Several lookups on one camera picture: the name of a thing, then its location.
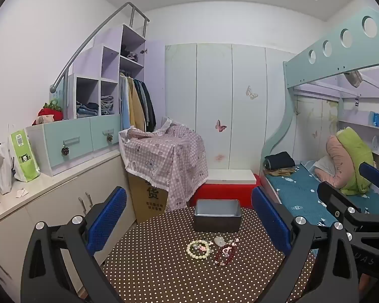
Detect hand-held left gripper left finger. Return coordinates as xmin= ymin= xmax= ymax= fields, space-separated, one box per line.
xmin=20 ymin=186 xmax=128 ymax=303

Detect brown cardboard box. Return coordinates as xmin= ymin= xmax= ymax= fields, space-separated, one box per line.
xmin=128 ymin=172 xmax=169 ymax=224

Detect teal bunk bed frame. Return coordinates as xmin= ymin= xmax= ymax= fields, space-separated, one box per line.
xmin=260 ymin=6 xmax=379 ymax=209

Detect grey metal tin box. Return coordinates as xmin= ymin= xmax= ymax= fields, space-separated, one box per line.
xmin=194 ymin=199 xmax=242 ymax=232

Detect pink checkered cloth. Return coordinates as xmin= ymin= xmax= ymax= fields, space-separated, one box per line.
xmin=118 ymin=117 xmax=209 ymax=210

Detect dark red bead bracelet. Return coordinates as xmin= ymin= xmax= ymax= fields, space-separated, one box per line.
xmin=214 ymin=243 xmax=237 ymax=266

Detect mustard hanging coat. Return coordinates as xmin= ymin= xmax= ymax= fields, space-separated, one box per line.
xmin=128 ymin=77 xmax=146 ymax=132

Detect light blue hanging shirt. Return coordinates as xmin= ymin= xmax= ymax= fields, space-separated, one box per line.
xmin=119 ymin=75 xmax=131 ymax=132

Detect cream cabinet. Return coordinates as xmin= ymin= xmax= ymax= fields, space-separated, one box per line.
xmin=0 ymin=147 xmax=138 ymax=291

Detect folded tan clothes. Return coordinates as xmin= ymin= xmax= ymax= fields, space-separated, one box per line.
xmin=265 ymin=167 xmax=297 ymax=176

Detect dark hanging jackets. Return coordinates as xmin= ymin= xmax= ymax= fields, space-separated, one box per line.
xmin=136 ymin=80 xmax=157 ymax=132

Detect folded blue jeans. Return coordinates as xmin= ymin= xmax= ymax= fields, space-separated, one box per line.
xmin=76 ymin=101 xmax=99 ymax=117

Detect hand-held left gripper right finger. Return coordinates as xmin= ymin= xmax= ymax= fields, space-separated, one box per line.
xmin=251 ymin=186 xmax=379 ymax=303

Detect brown polka dot tablecloth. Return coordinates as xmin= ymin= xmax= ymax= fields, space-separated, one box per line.
xmin=102 ymin=208 xmax=316 ymax=303

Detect green pillow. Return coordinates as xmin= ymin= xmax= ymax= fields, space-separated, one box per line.
xmin=336 ymin=127 xmax=376 ymax=195

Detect pale blue pillow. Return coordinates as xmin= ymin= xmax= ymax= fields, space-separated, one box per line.
xmin=301 ymin=159 xmax=334 ymax=177

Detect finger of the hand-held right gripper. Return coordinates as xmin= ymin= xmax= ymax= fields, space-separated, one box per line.
xmin=358 ymin=162 xmax=379 ymax=209
xmin=317 ymin=182 xmax=379 ymax=228

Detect white plastic bag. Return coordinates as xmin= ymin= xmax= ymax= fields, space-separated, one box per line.
xmin=0 ymin=142 xmax=15 ymax=195

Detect white wardrobe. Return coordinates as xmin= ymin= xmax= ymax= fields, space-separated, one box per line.
xmin=164 ymin=42 xmax=299 ymax=172

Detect blue fish print bedsheet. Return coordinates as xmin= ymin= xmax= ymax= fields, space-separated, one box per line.
xmin=265 ymin=161 xmax=379 ymax=228

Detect grey metal handrail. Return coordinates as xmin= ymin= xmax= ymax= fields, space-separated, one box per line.
xmin=50 ymin=2 xmax=150 ymax=93

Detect purple stepped shelf unit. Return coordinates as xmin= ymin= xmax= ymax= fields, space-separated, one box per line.
xmin=49 ymin=23 xmax=166 ymax=133

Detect red plush toy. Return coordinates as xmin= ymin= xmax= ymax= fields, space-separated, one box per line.
xmin=32 ymin=99 xmax=64 ymax=126

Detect folded grey jeans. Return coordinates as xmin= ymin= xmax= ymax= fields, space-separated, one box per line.
xmin=100 ymin=96 xmax=114 ymax=115

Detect pale green bead bracelet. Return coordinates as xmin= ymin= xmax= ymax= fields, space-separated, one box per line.
xmin=186 ymin=240 xmax=213 ymax=261

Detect teal drawer unit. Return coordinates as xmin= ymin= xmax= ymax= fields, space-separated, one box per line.
xmin=25 ymin=114 xmax=122 ymax=177

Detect red padded bench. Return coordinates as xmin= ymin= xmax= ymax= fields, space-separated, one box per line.
xmin=189 ymin=173 xmax=261 ymax=209

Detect pink pillow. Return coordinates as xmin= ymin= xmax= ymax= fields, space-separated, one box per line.
xmin=314 ymin=135 xmax=356 ymax=190

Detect green and white packet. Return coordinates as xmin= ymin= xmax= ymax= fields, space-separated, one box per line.
xmin=9 ymin=128 xmax=41 ymax=183

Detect folded dark purple clothes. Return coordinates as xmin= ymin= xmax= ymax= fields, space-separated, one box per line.
xmin=121 ymin=49 xmax=139 ymax=62

